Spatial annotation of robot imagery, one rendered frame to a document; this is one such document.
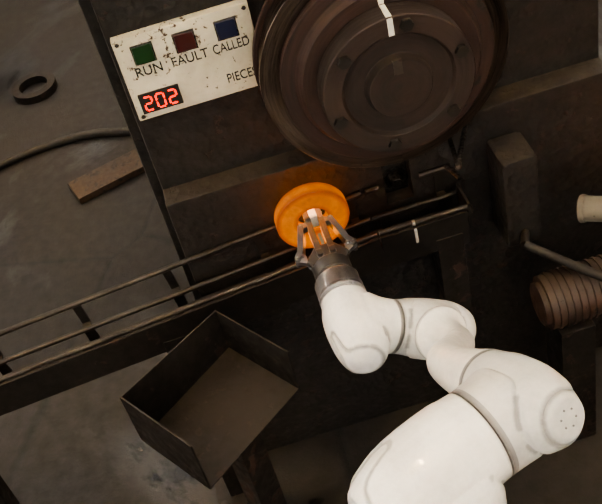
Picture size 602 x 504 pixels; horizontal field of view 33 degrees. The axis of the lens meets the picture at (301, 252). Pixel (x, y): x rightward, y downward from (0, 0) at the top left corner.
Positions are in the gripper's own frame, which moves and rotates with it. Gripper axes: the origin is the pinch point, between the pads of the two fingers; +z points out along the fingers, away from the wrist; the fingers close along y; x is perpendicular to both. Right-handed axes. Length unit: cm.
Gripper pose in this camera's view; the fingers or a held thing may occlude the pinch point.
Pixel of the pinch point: (310, 210)
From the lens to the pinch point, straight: 209.6
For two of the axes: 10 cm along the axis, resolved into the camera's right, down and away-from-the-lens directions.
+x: -1.9, -6.8, -7.1
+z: -2.3, -6.7, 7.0
